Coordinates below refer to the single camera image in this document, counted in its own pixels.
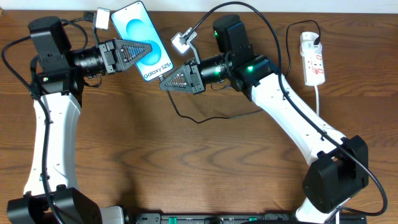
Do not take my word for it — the blue Galaxy smartphone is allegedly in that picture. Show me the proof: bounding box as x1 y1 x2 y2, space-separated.
111 1 174 82

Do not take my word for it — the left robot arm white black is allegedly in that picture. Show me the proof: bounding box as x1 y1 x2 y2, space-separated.
7 16 152 223

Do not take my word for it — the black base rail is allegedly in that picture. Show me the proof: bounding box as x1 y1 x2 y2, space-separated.
102 205 368 224

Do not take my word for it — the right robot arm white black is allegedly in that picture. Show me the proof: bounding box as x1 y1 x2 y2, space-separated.
160 14 369 223

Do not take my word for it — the black charging cable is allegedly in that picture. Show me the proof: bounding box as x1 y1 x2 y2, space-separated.
158 20 322 124

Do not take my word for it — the white power strip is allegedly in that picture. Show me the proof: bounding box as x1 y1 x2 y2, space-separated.
300 41 325 86

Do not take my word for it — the white charger adapter plug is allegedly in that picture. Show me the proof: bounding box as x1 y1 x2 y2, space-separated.
300 32 322 57

